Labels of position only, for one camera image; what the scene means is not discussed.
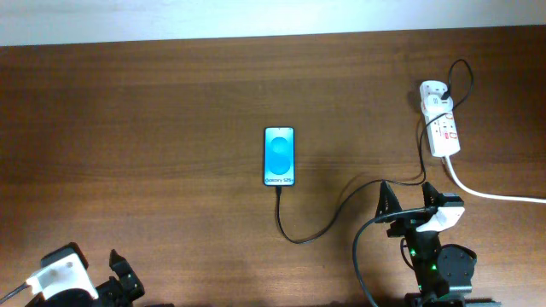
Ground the white USB charger plug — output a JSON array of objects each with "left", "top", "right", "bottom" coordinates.
[{"left": 419, "top": 80, "right": 454, "bottom": 116}]

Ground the white power strip cord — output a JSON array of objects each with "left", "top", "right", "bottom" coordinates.
[{"left": 443, "top": 154, "right": 546, "bottom": 205}]

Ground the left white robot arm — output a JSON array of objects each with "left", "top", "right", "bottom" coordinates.
[{"left": 26, "top": 242, "right": 145, "bottom": 306}]

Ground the white power strip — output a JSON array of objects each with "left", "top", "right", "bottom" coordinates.
[{"left": 419, "top": 79, "right": 462, "bottom": 158}]

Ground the black charging cable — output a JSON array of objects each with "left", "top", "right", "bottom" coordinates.
[{"left": 275, "top": 58, "right": 475, "bottom": 245}]

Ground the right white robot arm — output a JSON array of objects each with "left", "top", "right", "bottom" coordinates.
[{"left": 375, "top": 182, "right": 477, "bottom": 306}]

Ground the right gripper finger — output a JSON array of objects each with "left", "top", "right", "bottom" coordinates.
[
  {"left": 421, "top": 182, "right": 444, "bottom": 210},
  {"left": 375, "top": 181, "right": 402, "bottom": 216}
]

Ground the blue Galaxy smartphone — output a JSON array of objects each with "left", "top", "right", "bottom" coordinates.
[{"left": 264, "top": 127, "right": 295, "bottom": 186}]

